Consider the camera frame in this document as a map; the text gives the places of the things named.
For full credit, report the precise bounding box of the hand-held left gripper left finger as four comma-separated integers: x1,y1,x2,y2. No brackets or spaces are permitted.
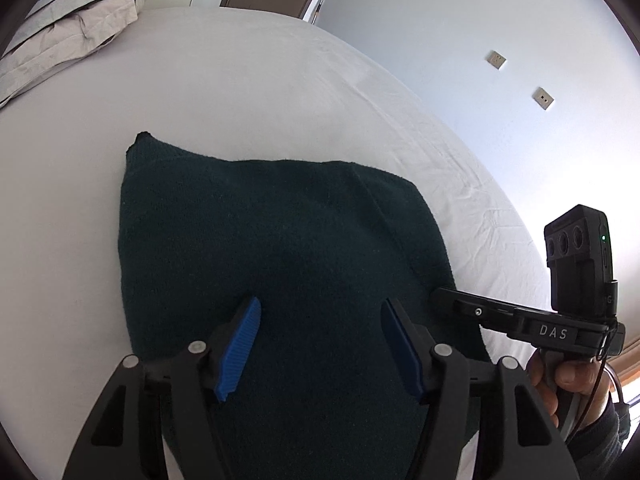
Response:
62,296,262,480

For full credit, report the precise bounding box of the dark green knit sweater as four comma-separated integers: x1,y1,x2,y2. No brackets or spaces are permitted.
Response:
117,131,494,480

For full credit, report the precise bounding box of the person's right hand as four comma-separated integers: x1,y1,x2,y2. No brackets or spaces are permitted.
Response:
526,347,614,432

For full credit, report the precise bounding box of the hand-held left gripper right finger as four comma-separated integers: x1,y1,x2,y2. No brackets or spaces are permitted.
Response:
380,298,582,480

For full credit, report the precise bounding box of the white bed sheet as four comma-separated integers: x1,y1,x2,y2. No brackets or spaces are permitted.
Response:
0,7,557,480

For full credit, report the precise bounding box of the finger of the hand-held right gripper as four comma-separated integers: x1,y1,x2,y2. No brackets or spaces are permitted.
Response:
431,287,517,335

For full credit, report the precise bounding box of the black cable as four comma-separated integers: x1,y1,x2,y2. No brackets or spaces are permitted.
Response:
572,280,632,433

